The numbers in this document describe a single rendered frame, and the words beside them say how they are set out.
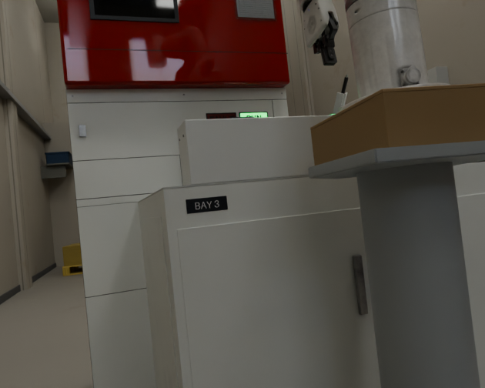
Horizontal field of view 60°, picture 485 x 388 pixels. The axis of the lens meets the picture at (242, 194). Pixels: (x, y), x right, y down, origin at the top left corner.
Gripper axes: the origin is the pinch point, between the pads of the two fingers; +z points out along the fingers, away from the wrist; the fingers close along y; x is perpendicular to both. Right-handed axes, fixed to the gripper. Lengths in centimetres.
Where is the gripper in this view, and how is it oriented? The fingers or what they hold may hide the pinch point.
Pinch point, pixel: (329, 57)
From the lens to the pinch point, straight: 114.7
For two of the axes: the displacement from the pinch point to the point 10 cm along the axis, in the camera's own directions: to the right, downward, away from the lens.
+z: 1.7, 9.6, -2.1
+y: 2.9, -2.6, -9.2
